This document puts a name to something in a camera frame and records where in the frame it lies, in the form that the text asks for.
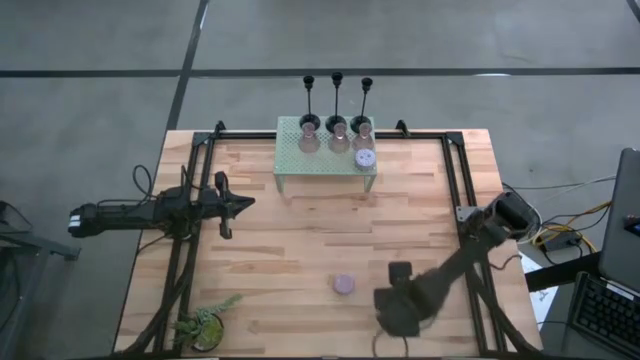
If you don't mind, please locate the tall black candlestick holder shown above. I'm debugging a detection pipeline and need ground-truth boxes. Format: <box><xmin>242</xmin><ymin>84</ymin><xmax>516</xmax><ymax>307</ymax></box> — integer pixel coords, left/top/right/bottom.
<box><xmin>324</xmin><ymin>71</ymin><xmax>349</xmax><ymax>135</ymax></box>
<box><xmin>298</xmin><ymin>74</ymin><xmax>322</xmax><ymax>132</ymax></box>
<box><xmin>349</xmin><ymin>76</ymin><xmax>374</xmax><ymax>134</ymax></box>

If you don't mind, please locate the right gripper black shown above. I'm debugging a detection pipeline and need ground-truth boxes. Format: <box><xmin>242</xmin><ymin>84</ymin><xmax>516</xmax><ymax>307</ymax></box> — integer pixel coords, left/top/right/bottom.
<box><xmin>373</xmin><ymin>261</ymin><xmax>444</xmax><ymax>338</ymax></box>

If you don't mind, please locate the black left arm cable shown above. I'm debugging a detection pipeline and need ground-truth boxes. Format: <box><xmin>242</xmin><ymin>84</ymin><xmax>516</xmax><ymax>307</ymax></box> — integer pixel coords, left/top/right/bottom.
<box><xmin>131</xmin><ymin>164</ymin><xmax>154</xmax><ymax>199</ymax></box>

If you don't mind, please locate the grey open laptop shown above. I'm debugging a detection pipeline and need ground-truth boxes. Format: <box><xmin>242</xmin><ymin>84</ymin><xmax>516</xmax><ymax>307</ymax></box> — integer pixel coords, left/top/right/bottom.
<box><xmin>560</xmin><ymin>147</ymin><xmax>640</xmax><ymax>360</ymax></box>

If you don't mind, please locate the grey metal base plate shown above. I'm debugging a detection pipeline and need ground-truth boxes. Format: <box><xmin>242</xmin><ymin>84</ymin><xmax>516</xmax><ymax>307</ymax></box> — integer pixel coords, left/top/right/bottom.
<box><xmin>456</xmin><ymin>204</ymin><xmax>482</xmax><ymax>224</ymax></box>

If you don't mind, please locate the black power brick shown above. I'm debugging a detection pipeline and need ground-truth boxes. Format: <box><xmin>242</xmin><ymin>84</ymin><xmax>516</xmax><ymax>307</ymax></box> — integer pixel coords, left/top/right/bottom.
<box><xmin>542</xmin><ymin>232</ymin><xmax>584</xmax><ymax>254</ymax></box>

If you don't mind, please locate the yellow cable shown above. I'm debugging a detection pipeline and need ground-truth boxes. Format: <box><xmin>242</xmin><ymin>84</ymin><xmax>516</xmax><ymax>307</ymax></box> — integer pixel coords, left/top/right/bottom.
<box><xmin>532</xmin><ymin>199</ymin><xmax>614</xmax><ymax>254</ymax></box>

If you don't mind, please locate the black aluminium table frame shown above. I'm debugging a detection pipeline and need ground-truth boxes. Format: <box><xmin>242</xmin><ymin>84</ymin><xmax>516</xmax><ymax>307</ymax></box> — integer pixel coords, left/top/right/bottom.
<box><xmin>119</xmin><ymin>130</ymin><xmax>545</xmax><ymax>357</ymax></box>

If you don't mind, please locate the green perforated metal shelf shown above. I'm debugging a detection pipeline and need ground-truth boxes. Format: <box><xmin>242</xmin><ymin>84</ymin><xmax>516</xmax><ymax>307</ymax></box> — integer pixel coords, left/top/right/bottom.
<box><xmin>272</xmin><ymin>115</ymin><xmax>378</xmax><ymax>194</ymax></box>

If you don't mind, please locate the pink patterned candle tin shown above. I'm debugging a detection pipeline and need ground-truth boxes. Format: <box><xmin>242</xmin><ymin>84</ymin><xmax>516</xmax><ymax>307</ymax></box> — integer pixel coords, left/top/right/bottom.
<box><xmin>332</xmin><ymin>272</ymin><xmax>357</xmax><ymax>297</ymax></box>

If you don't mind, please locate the grey cable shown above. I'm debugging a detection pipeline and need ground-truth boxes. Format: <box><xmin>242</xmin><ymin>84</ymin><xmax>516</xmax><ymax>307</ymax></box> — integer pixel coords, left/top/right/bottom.
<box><xmin>502</xmin><ymin>174</ymin><xmax>618</xmax><ymax>193</ymax></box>

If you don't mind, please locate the black metal stand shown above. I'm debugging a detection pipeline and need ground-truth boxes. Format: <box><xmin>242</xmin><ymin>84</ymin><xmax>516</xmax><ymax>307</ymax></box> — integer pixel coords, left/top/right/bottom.
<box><xmin>0</xmin><ymin>199</ymin><xmax>81</xmax><ymax>360</ymax></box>

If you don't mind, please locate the pink ribbed glass candle holder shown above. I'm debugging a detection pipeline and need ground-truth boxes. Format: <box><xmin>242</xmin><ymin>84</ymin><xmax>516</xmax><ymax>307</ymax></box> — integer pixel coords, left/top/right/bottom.
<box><xmin>351</xmin><ymin>122</ymin><xmax>376</xmax><ymax>153</ymax></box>
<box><xmin>328</xmin><ymin>122</ymin><xmax>352</xmax><ymax>155</ymax></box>
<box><xmin>297</xmin><ymin>122</ymin><xmax>322</xmax><ymax>155</ymax></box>

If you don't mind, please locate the white paper sheet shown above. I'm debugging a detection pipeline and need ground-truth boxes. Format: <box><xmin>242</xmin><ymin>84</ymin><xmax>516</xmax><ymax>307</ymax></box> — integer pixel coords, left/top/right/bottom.
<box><xmin>518</xmin><ymin>251</ymin><xmax>560</xmax><ymax>327</ymax></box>

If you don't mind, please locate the pale floral candle tin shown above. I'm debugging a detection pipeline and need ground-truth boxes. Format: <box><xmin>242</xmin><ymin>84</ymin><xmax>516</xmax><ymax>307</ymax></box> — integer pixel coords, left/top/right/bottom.
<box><xmin>354</xmin><ymin>148</ymin><xmax>378</xmax><ymax>172</ymax></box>

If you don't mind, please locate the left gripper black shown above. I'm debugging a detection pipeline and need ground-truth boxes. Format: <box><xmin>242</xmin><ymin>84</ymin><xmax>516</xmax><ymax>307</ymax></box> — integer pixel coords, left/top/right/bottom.
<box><xmin>199</xmin><ymin>170</ymin><xmax>257</xmax><ymax>240</ymax></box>

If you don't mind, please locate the green potted plant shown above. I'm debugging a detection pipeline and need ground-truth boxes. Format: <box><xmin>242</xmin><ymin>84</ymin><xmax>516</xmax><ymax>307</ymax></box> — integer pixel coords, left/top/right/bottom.
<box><xmin>173</xmin><ymin>293</ymin><xmax>244</xmax><ymax>353</ymax></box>

